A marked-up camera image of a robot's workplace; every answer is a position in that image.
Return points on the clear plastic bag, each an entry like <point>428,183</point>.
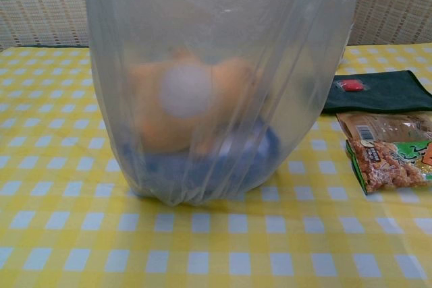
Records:
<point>216,15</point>

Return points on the white round ball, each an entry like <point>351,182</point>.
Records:
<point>186,92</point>

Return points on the orange plush toy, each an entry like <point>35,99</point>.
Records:
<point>233,79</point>

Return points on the blue flat packet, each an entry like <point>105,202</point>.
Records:
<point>175,173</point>

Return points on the red wrapped candy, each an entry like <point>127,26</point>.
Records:
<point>351,85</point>

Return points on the yellow checkered tablecloth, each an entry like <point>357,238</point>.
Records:
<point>101,234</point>

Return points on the brown snack packet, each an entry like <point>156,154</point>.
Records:
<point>388,126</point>

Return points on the dark green cloth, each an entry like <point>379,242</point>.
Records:
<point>388,95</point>

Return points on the green peanut snack packet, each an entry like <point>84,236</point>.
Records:
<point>388,170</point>

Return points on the woven folding screen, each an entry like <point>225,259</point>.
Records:
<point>40,4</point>

